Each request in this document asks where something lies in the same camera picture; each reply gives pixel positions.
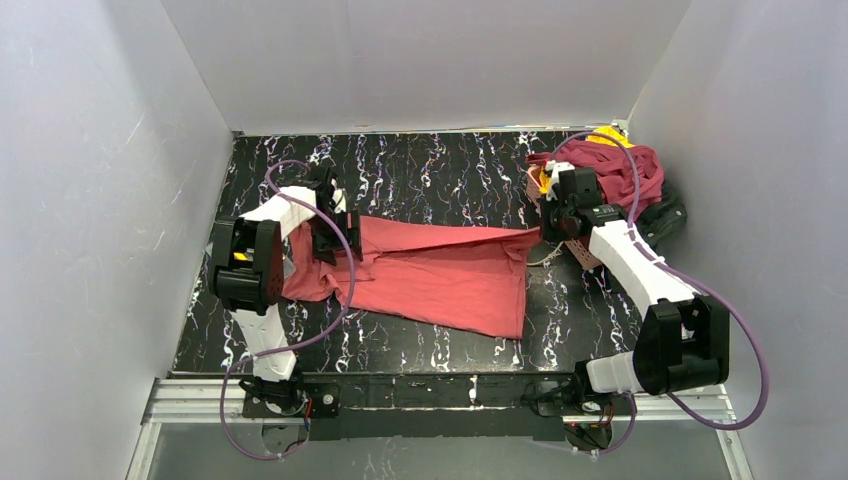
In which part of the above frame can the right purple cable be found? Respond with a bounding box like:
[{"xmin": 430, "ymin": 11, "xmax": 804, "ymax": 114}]
[{"xmin": 546, "ymin": 130, "xmax": 772, "ymax": 456}]

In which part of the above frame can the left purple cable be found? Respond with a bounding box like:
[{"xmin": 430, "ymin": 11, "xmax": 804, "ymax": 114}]
[{"xmin": 219, "ymin": 159, "xmax": 359, "ymax": 463}]

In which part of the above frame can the maroon garment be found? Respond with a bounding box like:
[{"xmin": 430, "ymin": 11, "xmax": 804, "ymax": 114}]
[{"xmin": 525, "ymin": 140, "xmax": 665, "ymax": 217}]

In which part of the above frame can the coral pink t-shirt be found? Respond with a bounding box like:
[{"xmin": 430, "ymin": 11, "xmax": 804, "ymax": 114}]
[{"xmin": 282, "ymin": 216, "xmax": 541, "ymax": 339}]

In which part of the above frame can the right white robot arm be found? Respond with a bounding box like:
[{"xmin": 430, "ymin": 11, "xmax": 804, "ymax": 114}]
[{"xmin": 539, "ymin": 161, "xmax": 730, "ymax": 400}]

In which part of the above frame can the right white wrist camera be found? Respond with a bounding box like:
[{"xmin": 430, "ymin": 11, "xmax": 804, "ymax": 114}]
[{"xmin": 540, "ymin": 160, "xmax": 575, "ymax": 199}]

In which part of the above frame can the purple cable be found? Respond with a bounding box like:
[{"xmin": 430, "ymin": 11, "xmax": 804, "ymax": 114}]
[
  {"xmin": 219, "ymin": 159, "xmax": 359, "ymax": 463},
  {"xmin": 546, "ymin": 130, "xmax": 772, "ymax": 456}
]

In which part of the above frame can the pink laundry basket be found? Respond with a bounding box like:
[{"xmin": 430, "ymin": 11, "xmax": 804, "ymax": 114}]
[{"xmin": 526, "ymin": 162, "xmax": 603, "ymax": 270}]

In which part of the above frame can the yellow garment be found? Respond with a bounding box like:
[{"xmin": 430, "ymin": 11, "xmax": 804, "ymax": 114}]
[{"xmin": 527, "ymin": 125, "xmax": 634, "ymax": 194}]

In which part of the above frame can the black garment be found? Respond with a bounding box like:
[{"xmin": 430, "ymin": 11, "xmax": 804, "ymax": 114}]
[{"xmin": 636, "ymin": 180, "xmax": 688, "ymax": 251}]

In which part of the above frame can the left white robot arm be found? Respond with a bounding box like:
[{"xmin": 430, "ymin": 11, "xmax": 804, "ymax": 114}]
[{"xmin": 208, "ymin": 166, "xmax": 363, "ymax": 382}]

